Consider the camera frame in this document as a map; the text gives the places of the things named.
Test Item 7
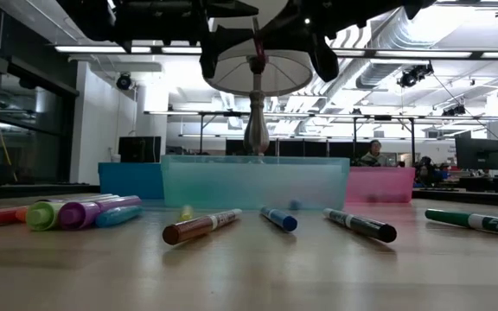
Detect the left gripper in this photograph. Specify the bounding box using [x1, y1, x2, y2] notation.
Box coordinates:
[114, 0, 259, 80]

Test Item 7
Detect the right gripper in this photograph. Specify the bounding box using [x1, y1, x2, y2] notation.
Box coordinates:
[260, 0, 405, 83]

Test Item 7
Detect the purple Expo marker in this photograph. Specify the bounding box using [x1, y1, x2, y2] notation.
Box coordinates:
[252, 16, 268, 60]

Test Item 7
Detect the small yellow highlighter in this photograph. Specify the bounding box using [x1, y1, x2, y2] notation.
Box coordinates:
[178, 204, 195, 223]

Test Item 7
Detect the blue Expo marker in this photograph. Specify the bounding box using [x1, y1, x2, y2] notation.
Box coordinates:
[259, 206, 299, 233]

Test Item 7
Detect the brown Expo marker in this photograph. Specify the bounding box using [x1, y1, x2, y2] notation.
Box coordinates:
[162, 208, 244, 246]

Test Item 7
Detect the black Expo marker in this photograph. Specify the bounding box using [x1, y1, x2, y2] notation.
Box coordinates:
[322, 207, 399, 244]

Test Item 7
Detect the small blue highlighter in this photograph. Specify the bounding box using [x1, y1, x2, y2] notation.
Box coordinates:
[94, 205, 145, 229]

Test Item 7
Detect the thick light green highlighter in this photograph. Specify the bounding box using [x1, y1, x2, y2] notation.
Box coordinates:
[25, 198, 77, 232]

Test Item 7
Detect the green Expo marker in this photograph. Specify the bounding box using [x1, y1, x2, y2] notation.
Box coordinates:
[424, 208, 498, 239]

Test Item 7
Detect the white shade chrome table lamp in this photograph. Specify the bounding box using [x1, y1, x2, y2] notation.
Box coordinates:
[203, 0, 315, 157]

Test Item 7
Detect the ceiling light strip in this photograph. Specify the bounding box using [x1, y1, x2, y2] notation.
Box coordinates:
[330, 49, 498, 60]
[54, 45, 202, 55]

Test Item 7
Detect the black computer monitor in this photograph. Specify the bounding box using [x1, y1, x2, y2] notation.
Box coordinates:
[454, 136, 498, 171]
[118, 136, 163, 164]

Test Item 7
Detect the person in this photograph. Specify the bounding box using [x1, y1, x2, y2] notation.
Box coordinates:
[358, 138, 392, 168]
[416, 155, 451, 187]

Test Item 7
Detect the translucent green plastic bin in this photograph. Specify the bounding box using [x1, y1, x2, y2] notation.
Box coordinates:
[160, 155, 351, 212]

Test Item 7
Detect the blue plastic bin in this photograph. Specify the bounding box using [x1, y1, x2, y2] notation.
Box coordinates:
[98, 162, 165, 200]

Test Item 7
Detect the pink plastic bin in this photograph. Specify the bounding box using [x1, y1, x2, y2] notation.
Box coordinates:
[344, 166, 417, 205]

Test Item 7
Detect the silver ceiling air duct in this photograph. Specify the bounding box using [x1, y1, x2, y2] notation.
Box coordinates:
[354, 8, 444, 90]

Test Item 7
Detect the black metal workbench frame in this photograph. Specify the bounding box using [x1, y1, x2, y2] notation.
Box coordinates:
[144, 111, 482, 163]

